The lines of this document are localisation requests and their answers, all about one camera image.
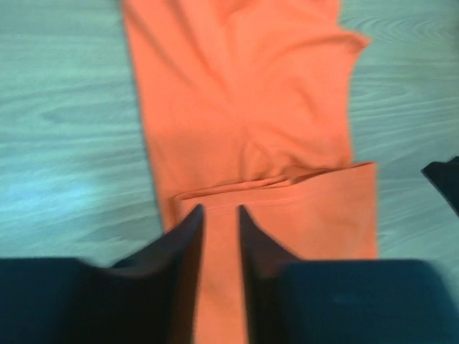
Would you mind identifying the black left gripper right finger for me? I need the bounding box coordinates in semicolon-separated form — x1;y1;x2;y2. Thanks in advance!
238;207;458;343

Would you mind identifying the orange t-shirt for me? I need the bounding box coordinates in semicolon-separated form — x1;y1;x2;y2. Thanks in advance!
122;1;378;343

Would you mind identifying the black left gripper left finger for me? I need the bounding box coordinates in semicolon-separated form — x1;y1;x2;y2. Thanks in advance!
1;206;204;343

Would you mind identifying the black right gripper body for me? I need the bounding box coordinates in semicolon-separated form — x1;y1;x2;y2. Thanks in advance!
422;156;459;215

